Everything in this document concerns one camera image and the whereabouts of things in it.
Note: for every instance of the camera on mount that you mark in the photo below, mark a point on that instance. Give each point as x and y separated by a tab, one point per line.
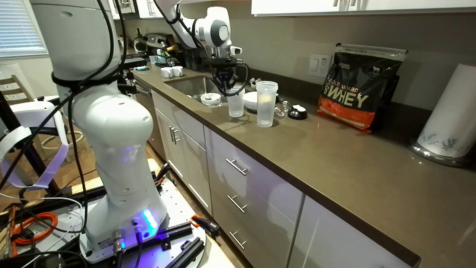
130	80

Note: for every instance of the white bowl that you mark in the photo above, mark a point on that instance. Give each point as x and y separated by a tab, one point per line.
211	99
250	101

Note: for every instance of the black dish rack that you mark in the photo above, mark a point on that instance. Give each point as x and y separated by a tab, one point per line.
165	58

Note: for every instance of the wooden chair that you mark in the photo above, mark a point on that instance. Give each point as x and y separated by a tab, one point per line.
16	89

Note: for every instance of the clear glass jar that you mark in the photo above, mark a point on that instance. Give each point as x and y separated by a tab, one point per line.
282	109

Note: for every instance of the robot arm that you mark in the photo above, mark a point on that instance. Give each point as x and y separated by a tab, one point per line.
111	123

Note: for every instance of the tall clear plastic cup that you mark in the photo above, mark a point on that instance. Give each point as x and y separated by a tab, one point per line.
266	108

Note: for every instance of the steel sink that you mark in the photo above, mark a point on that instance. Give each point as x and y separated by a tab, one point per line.
193	86

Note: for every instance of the white wall socket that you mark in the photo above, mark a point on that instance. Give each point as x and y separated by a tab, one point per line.
319	65

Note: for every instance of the window blind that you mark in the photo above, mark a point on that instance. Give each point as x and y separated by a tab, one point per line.
18	26

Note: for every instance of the steel paper towel holder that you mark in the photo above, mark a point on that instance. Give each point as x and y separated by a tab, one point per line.
435	157

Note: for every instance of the black and orange powder bag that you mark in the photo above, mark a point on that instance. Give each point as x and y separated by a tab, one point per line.
353	93

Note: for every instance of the orange and black clamp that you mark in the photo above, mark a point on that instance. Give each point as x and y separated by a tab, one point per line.
206	224

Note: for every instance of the cabinet door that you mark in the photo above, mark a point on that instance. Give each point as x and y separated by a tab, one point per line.
165	149
195	167
334	242

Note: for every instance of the small white container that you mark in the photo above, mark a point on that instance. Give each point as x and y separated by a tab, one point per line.
256	83

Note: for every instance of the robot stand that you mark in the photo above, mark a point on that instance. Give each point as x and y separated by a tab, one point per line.
178	208

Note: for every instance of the black and white round lid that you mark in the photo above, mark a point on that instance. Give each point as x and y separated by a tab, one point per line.
297	112

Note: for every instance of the short clear plastic cup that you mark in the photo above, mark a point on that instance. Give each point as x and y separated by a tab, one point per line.
235	106

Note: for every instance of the drawer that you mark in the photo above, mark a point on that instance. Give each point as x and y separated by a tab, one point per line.
230	253
267	178
260	219

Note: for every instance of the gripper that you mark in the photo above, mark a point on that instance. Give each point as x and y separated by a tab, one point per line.
224	66

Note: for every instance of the paper towel roll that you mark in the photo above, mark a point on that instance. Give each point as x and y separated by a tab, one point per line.
452	115

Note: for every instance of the small white cup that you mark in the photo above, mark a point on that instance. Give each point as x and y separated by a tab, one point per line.
178	71
166	72

